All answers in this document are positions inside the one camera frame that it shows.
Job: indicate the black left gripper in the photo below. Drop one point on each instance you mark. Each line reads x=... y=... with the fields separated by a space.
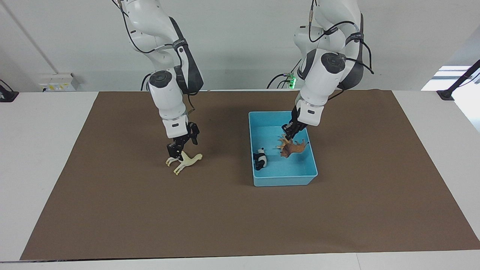
x=296 y=125

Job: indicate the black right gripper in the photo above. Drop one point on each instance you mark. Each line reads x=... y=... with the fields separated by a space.
x=189 y=137

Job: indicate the cream horse toy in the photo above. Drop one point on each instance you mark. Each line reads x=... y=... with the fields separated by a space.
x=187 y=161

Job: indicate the brown lion toy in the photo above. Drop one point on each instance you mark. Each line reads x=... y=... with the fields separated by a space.
x=296 y=148

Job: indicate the black and white panda toy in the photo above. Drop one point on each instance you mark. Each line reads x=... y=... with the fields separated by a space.
x=260 y=159

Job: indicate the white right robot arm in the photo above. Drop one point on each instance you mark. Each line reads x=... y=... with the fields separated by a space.
x=168 y=90

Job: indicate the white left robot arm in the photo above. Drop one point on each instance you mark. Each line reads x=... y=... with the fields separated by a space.
x=326 y=67

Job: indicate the light blue plastic storage box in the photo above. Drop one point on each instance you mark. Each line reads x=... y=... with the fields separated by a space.
x=285 y=180

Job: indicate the green lit controller box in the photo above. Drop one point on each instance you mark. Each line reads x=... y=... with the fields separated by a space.
x=290 y=80

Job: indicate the brown paper table mat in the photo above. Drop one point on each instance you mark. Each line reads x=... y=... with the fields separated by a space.
x=240 y=217

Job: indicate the white wall socket box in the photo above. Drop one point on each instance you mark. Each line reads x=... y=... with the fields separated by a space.
x=59 y=82

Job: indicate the black clamp mount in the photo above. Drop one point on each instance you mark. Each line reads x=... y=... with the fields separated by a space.
x=7 y=93

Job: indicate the black camera stand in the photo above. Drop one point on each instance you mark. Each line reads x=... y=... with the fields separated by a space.
x=459 y=80

